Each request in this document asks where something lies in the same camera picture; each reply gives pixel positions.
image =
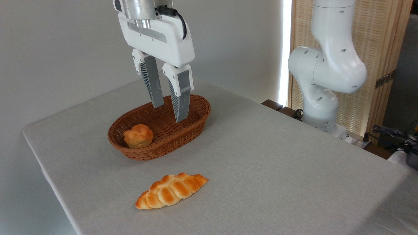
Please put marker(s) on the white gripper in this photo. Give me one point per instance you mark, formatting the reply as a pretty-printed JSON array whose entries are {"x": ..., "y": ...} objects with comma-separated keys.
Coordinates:
[{"x": 163, "y": 40}]

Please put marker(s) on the long braided bread loaf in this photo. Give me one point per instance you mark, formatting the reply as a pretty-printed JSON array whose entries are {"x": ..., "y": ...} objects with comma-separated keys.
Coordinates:
[{"x": 169, "y": 191}]

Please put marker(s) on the brown wicker oval basket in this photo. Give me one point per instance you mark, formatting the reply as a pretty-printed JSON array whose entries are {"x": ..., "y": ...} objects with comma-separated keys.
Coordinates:
[{"x": 169, "y": 140}]

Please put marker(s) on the round knotted bread roll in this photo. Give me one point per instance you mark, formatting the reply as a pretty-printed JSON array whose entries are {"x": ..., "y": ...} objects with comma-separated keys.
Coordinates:
[{"x": 138, "y": 136}]

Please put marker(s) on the dark wooden base board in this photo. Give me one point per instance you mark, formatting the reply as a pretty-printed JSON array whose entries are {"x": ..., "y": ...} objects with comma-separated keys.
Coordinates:
[{"x": 272, "y": 104}]

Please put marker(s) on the light grey tablecloth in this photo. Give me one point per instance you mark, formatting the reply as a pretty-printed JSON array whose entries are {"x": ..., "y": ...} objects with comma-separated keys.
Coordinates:
[{"x": 261, "y": 169}]

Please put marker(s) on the wooden bamboo folding screen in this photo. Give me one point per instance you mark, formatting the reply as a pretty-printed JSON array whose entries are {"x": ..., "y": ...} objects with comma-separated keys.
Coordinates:
[{"x": 378, "y": 36}]

